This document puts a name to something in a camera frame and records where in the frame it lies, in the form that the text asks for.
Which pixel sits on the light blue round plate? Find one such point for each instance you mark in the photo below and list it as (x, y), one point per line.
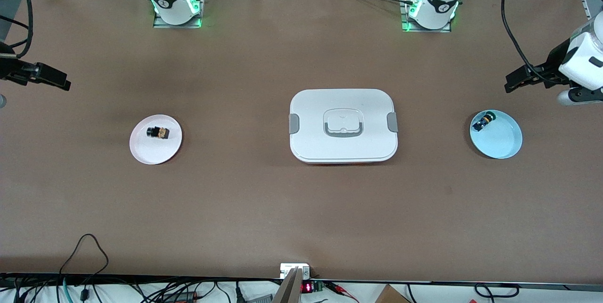
(499, 143)

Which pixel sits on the grey aluminium bar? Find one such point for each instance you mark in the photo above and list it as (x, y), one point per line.
(289, 289)

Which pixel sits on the brown cardboard piece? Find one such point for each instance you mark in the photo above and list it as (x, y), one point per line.
(391, 296)

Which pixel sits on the red digit display board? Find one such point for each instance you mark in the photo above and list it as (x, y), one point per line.
(307, 287)

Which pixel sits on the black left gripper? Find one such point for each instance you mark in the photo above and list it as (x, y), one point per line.
(554, 60)

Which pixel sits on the white lidded box grey latches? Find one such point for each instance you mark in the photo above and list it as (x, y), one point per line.
(367, 147)

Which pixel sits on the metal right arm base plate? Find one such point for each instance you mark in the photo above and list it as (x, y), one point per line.
(160, 25)

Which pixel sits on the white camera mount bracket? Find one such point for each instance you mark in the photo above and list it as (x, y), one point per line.
(287, 269)

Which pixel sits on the pink round plate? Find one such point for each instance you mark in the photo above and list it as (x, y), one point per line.
(155, 152)

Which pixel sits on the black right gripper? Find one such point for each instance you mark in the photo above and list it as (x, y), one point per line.
(10, 68)

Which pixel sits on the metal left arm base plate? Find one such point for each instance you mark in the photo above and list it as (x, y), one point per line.
(424, 30)

